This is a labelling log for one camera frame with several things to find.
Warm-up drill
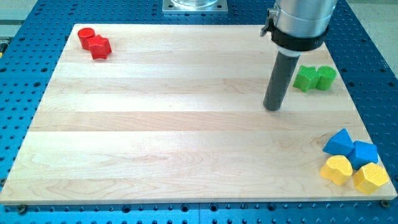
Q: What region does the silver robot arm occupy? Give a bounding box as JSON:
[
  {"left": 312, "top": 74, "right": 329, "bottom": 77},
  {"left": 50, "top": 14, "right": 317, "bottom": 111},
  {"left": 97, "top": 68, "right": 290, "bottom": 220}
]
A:
[{"left": 260, "top": 0, "right": 337, "bottom": 57}]

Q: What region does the green star block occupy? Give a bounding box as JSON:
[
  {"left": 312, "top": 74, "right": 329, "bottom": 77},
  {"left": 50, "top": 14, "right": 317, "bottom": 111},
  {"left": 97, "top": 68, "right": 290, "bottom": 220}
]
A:
[{"left": 293, "top": 65, "right": 320, "bottom": 92}]

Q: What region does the red star block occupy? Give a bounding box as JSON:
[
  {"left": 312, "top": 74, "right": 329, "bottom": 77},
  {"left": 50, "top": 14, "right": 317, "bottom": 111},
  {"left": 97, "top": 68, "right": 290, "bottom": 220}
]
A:
[{"left": 88, "top": 35, "right": 112, "bottom": 60}]

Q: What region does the light wooden board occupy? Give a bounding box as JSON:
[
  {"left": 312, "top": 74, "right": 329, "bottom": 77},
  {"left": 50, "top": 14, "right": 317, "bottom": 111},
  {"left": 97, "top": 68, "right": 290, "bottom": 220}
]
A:
[{"left": 1, "top": 24, "right": 397, "bottom": 205}]

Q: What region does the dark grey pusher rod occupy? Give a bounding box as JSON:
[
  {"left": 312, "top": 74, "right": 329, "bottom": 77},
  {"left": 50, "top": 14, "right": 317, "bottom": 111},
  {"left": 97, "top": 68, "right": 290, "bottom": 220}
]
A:
[{"left": 263, "top": 48, "right": 301, "bottom": 111}]

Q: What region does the green cylinder block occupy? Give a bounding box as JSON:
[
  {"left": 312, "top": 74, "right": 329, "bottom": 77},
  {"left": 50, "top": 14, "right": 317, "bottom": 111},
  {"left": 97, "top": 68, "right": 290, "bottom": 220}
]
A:
[{"left": 317, "top": 66, "right": 337, "bottom": 91}]

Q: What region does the red cylinder block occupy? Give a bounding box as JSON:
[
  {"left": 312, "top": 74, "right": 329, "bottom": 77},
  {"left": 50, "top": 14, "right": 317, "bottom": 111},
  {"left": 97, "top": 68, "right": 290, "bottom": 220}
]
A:
[{"left": 78, "top": 27, "right": 95, "bottom": 50}]

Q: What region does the blue triangle block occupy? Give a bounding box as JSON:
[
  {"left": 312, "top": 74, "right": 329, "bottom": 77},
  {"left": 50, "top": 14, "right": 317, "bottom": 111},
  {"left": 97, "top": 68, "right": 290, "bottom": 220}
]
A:
[{"left": 323, "top": 128, "right": 354, "bottom": 156}]

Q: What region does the yellow heart block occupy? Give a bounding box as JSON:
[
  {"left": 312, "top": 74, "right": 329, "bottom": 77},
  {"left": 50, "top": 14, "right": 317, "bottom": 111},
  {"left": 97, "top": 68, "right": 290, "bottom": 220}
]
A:
[{"left": 320, "top": 155, "right": 353, "bottom": 185}]

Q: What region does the blue cube block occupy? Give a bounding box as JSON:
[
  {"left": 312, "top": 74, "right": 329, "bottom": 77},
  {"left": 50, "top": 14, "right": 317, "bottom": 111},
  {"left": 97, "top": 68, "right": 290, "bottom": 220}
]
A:
[{"left": 348, "top": 141, "right": 379, "bottom": 170}]

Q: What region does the blue perforated metal table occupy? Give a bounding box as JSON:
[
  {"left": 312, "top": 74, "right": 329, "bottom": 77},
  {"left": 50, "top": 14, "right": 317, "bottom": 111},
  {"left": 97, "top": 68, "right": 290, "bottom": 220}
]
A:
[{"left": 1, "top": 1, "right": 397, "bottom": 223}]

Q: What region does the yellow hexagon block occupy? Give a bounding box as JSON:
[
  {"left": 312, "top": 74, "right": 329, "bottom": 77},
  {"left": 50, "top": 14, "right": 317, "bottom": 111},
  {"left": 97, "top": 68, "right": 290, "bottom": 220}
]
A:
[{"left": 353, "top": 162, "right": 389, "bottom": 195}]

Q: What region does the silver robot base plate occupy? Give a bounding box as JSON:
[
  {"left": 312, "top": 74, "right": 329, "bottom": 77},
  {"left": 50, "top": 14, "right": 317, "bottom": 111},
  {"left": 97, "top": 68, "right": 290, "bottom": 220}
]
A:
[{"left": 162, "top": 0, "right": 228, "bottom": 14}]

